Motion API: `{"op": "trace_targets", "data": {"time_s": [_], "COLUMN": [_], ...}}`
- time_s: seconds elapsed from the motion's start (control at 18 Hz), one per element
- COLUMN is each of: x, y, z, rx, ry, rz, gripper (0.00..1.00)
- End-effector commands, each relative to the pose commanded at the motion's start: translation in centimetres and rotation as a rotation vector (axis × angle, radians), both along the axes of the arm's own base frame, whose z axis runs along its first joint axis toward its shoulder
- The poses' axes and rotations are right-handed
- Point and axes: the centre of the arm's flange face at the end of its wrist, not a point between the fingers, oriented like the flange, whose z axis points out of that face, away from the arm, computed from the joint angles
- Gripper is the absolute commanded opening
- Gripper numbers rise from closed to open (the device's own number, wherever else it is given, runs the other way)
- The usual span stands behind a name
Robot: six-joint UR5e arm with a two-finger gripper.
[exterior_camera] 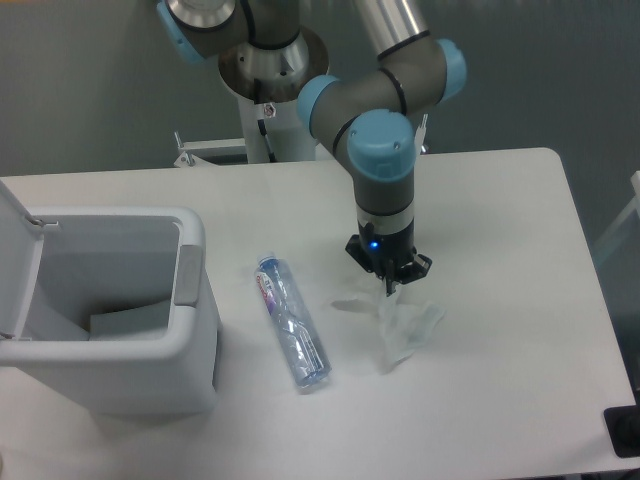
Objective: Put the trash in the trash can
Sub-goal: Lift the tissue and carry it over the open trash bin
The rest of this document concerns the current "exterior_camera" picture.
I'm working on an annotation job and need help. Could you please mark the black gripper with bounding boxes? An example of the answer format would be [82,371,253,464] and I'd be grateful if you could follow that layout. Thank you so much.
[345,222,432,297]

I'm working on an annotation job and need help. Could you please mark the clear plastic water bottle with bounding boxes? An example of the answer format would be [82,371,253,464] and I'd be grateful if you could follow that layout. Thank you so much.
[254,252,332,391]

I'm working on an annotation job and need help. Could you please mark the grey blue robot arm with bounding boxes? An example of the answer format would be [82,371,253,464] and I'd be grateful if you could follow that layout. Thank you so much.
[156,1,467,293]

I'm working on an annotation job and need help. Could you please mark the white plastic trash can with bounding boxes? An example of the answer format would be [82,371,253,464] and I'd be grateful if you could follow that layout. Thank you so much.
[1,207,220,415]

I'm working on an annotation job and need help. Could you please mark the black table corner device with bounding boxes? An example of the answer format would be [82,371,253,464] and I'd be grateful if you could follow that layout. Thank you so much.
[603,405,639,458]

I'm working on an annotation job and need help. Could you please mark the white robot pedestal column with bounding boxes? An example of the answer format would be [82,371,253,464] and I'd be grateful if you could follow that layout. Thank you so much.
[217,25,331,164]

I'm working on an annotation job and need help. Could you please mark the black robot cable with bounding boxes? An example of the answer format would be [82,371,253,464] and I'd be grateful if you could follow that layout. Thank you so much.
[252,78,278,164]

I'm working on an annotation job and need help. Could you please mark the white pedestal base frame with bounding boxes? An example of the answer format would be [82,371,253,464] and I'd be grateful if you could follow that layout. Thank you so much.
[173,113,430,168]

